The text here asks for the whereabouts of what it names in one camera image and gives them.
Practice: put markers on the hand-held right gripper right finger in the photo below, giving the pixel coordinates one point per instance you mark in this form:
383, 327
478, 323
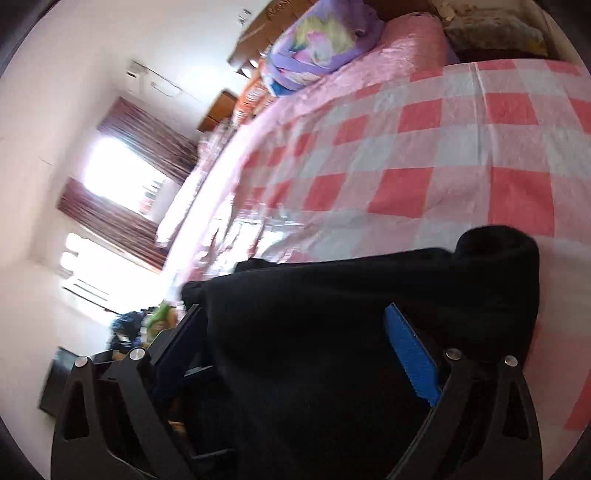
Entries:
411, 355

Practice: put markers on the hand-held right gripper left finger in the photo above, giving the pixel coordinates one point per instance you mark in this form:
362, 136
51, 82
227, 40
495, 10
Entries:
175, 350

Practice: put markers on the black pants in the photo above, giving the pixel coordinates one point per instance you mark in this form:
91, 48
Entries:
300, 323

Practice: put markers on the pile of clothes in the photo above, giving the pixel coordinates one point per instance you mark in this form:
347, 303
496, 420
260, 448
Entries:
138, 325

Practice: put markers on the black screen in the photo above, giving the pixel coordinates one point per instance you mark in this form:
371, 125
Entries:
57, 383

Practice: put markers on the brown patterned curtain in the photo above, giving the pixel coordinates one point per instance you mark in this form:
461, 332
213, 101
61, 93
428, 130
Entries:
152, 138
111, 221

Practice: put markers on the bright window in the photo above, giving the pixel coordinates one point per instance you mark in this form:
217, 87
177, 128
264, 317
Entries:
120, 170

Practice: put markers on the pink checkered blanket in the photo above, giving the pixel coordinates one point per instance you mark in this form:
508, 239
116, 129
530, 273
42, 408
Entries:
415, 161

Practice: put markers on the wooden nightstand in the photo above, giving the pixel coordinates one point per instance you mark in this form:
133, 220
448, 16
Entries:
219, 110

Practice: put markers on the orange patterned pillow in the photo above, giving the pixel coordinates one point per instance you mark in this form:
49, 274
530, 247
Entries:
249, 99

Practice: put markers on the white air conditioner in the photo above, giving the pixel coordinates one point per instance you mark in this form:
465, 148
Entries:
152, 78

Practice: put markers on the pink bedsheet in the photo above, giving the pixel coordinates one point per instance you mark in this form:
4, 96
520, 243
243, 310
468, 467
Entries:
369, 64

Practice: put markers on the wooden headboard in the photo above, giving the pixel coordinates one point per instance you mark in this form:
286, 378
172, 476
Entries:
258, 37

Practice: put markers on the purple printed quilt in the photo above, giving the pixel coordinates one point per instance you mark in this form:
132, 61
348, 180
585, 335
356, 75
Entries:
323, 41

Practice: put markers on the brown patterned cushion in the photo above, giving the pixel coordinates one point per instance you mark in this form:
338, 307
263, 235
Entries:
494, 34

